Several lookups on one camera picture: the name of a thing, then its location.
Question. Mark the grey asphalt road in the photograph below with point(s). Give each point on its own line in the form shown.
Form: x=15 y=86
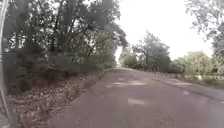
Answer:
x=133 y=100

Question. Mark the group of trees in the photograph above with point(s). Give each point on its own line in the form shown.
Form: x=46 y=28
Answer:
x=154 y=53

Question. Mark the dense wood of trees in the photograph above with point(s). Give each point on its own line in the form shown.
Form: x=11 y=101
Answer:
x=53 y=36

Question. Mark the leaf-littered ground verge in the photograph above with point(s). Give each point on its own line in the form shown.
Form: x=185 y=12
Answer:
x=50 y=97

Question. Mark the row of green bushes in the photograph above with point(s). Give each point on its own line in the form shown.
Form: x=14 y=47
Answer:
x=197 y=63

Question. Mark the large leafy tree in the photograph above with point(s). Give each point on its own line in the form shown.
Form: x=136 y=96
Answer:
x=210 y=16

